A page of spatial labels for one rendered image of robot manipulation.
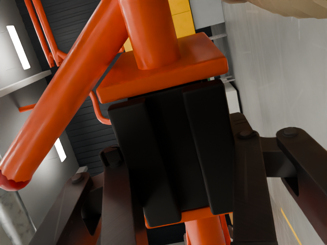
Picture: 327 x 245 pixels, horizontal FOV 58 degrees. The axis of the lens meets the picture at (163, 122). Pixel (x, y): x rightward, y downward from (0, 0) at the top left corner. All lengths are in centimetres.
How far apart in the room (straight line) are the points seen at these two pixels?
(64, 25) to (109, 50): 1104
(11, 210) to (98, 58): 621
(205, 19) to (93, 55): 727
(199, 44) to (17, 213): 629
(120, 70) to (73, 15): 1094
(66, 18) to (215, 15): 565
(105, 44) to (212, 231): 12
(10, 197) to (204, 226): 613
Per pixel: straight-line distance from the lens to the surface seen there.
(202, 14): 742
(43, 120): 18
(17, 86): 946
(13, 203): 633
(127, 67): 16
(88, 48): 16
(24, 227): 655
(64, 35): 1126
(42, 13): 827
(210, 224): 19
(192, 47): 16
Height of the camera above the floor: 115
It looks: 6 degrees up
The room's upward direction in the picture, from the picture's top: 103 degrees counter-clockwise
